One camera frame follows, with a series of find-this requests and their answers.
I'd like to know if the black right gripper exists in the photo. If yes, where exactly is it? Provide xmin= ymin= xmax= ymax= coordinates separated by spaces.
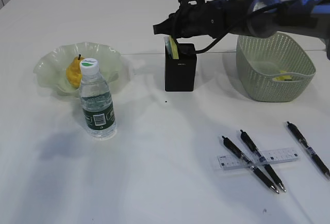
xmin=153 ymin=0 xmax=250 ymax=39

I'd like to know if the green utility knife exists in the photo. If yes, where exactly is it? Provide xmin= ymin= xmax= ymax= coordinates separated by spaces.
xmin=164 ymin=36 xmax=173 ymax=57

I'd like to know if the yellow utility knife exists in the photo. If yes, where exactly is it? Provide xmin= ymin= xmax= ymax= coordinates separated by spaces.
xmin=169 ymin=36 xmax=179 ymax=59

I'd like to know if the yellow pear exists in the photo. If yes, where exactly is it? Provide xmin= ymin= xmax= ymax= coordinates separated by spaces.
xmin=65 ymin=54 xmax=84 ymax=88

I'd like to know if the clear water bottle green label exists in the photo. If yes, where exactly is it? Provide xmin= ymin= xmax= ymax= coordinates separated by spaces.
xmin=79 ymin=58 xmax=117 ymax=139

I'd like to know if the yellow waste paper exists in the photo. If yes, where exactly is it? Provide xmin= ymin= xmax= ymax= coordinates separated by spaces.
xmin=273 ymin=70 xmax=293 ymax=82

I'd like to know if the black pen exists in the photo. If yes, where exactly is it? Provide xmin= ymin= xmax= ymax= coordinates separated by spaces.
xmin=222 ymin=136 xmax=279 ymax=194
xmin=287 ymin=121 xmax=329 ymax=180
xmin=240 ymin=130 xmax=287 ymax=193

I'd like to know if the clear plastic ruler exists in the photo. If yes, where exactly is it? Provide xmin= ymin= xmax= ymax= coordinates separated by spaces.
xmin=214 ymin=148 xmax=300 ymax=170

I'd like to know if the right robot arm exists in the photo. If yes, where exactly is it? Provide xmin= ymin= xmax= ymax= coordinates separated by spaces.
xmin=153 ymin=0 xmax=329 ymax=54

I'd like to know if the black square pen holder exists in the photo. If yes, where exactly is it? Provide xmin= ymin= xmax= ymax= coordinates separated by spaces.
xmin=164 ymin=49 xmax=197 ymax=92

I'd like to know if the green woven plastic basket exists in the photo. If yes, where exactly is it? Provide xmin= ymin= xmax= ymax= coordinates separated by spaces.
xmin=236 ymin=33 xmax=316 ymax=102

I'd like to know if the pale green wavy glass plate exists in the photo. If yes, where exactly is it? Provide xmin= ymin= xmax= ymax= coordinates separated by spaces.
xmin=34 ymin=42 xmax=123 ymax=97

